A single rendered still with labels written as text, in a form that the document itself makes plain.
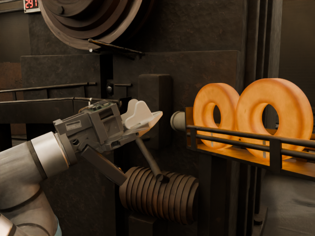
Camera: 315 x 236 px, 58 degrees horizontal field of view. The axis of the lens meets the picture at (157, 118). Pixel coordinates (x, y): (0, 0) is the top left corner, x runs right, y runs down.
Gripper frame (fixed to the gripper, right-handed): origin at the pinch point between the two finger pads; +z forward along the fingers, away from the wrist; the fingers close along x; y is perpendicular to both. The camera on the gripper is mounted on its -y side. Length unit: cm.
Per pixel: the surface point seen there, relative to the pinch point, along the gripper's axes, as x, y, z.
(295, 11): 365, -41, 532
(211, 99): 0.2, -1.4, 14.7
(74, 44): 51, 19, 0
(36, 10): 86, 37, -2
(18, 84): 328, -6, -17
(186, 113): 7.8, -5.0, 11.7
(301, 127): -23.3, -3.5, 14.1
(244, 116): -10.7, -3.7, 13.9
